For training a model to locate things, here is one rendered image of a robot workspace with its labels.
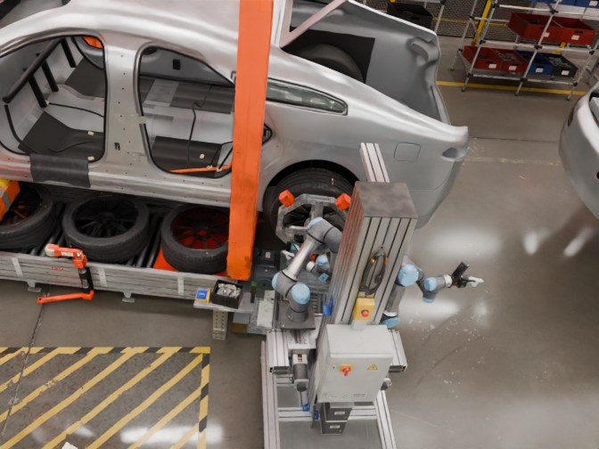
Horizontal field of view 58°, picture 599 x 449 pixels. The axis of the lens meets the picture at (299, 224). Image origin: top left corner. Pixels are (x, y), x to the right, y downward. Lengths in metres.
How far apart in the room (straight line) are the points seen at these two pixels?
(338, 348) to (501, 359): 2.19
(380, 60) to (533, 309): 2.70
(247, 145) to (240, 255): 0.94
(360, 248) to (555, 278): 3.42
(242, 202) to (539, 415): 2.75
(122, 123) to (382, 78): 2.66
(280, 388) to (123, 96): 2.25
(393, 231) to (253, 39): 1.19
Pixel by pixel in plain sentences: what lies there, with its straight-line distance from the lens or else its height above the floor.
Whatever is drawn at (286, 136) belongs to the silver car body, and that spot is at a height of 1.47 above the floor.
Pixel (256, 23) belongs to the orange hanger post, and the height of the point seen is 2.46.
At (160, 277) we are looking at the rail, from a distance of 4.29.
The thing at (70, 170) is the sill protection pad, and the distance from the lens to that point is 4.39.
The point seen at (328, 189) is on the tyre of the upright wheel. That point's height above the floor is 1.16.
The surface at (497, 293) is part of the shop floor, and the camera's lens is 5.27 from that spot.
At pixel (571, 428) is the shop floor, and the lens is 4.75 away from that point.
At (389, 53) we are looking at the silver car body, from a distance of 5.42.
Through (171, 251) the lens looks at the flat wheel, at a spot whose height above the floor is 0.47.
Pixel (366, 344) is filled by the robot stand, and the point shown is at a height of 1.23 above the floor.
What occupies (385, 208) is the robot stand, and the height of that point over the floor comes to 2.03.
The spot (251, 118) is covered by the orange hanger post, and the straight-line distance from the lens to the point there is 3.10.
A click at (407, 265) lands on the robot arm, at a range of 3.05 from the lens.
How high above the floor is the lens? 3.59
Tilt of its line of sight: 43 degrees down
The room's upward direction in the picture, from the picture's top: 10 degrees clockwise
